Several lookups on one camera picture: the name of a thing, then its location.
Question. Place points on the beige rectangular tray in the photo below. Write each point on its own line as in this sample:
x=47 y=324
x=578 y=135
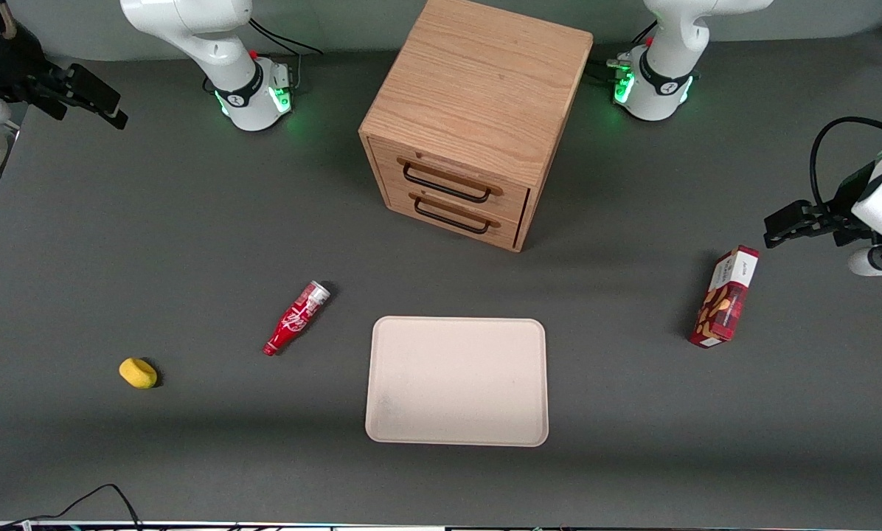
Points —
x=456 y=383

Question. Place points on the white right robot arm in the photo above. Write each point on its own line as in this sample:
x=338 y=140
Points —
x=212 y=44

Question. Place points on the red cookie box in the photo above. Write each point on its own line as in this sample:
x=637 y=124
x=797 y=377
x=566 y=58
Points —
x=725 y=302

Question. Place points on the wooden drawer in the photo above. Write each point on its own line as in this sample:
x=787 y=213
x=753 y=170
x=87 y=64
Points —
x=511 y=199
x=400 y=198

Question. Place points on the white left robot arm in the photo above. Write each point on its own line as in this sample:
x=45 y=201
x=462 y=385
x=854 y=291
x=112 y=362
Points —
x=669 y=44

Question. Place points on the wooden drawer cabinet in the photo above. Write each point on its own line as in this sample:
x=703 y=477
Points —
x=478 y=88

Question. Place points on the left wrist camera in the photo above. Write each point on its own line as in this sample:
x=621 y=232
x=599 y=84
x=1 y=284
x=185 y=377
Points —
x=880 y=262

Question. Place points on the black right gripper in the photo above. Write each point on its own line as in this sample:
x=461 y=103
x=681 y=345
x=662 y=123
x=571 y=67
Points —
x=15 y=68

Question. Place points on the red coke bottle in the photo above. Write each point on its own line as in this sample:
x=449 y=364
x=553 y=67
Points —
x=293 y=321

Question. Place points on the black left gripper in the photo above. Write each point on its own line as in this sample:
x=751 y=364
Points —
x=844 y=200

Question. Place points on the yellow sponge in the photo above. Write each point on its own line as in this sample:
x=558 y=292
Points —
x=137 y=373

